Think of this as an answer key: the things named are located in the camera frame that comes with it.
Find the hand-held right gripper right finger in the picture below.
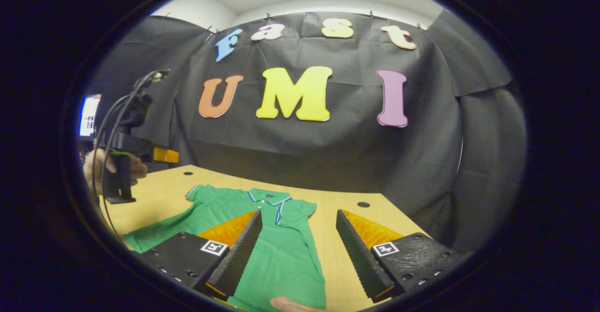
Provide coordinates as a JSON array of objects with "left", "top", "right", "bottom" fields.
[{"left": 336, "top": 209, "right": 462, "bottom": 303}]

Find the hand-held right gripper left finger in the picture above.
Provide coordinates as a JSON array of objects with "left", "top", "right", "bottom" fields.
[{"left": 136, "top": 209, "right": 263, "bottom": 302}]

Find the green T-shirt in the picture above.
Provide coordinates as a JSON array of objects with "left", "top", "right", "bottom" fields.
[{"left": 123, "top": 184, "right": 327, "bottom": 312}]

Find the computer monitor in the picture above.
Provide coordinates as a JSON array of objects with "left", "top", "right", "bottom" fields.
[{"left": 78, "top": 94, "right": 101, "bottom": 139}]

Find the black backdrop cloth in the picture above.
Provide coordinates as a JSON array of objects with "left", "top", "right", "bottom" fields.
[{"left": 87, "top": 11, "right": 528, "bottom": 252}]

